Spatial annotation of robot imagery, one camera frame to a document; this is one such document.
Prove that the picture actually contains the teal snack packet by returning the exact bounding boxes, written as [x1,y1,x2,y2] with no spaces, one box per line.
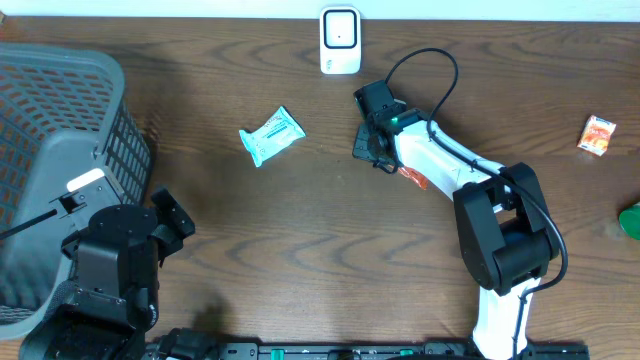
[239,106,306,168]

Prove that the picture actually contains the white barcode scanner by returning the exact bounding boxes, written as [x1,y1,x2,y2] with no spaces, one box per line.
[319,6,362,75]

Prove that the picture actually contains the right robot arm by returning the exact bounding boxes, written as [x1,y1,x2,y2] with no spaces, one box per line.
[353,105,568,359]

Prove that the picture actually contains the grey plastic shopping basket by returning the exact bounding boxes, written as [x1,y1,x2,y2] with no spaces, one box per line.
[1,43,152,340]

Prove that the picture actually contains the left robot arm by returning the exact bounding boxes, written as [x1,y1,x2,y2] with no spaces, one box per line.
[19,187,219,360]

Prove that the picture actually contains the red chocolate bar wrapper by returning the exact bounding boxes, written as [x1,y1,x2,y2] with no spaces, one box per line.
[382,165,429,190]

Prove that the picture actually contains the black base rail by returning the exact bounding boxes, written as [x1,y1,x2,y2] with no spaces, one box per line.
[144,340,592,360]

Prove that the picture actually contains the green lid jar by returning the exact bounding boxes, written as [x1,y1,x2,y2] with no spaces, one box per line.
[618,203,640,240]

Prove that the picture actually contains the orange snack sachet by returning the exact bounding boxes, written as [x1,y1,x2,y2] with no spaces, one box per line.
[577,115,617,156]

